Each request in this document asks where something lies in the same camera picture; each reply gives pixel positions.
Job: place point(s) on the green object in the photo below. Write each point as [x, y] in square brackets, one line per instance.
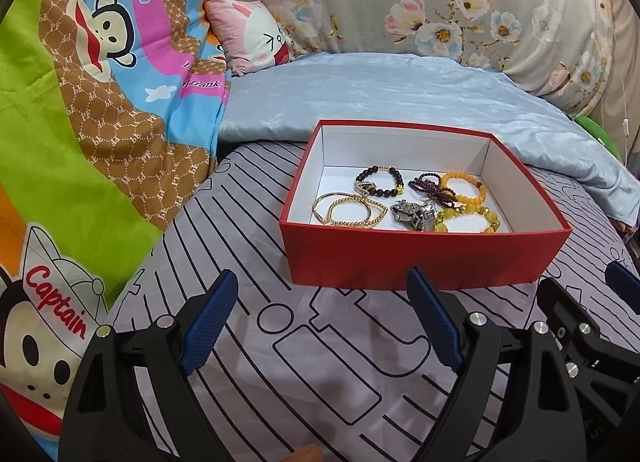
[597, 134]

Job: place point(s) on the red cardboard box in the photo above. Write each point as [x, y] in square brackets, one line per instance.
[425, 262]

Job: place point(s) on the silver wristwatch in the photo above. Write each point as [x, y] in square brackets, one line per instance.
[412, 214]

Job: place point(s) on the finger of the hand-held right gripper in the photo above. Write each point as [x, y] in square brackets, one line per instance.
[625, 284]
[595, 337]

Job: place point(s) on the gold bangle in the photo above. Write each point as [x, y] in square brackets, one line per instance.
[320, 202]

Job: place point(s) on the light blue satin blanket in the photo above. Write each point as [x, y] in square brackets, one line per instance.
[400, 91]

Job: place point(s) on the person's left hand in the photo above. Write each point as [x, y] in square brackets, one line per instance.
[307, 454]

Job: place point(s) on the pink rabbit pillow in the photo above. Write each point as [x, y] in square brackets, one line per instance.
[250, 36]

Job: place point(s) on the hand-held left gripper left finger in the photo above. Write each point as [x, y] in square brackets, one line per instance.
[210, 322]

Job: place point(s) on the colourful cartoon monkey blanket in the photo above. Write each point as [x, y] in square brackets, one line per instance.
[75, 141]

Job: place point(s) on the beige cloth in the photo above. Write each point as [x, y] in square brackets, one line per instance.
[625, 66]

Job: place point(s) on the grey line-patterned bed sheet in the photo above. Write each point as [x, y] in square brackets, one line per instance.
[325, 352]

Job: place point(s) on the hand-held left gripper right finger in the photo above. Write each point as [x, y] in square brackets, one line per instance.
[432, 317]

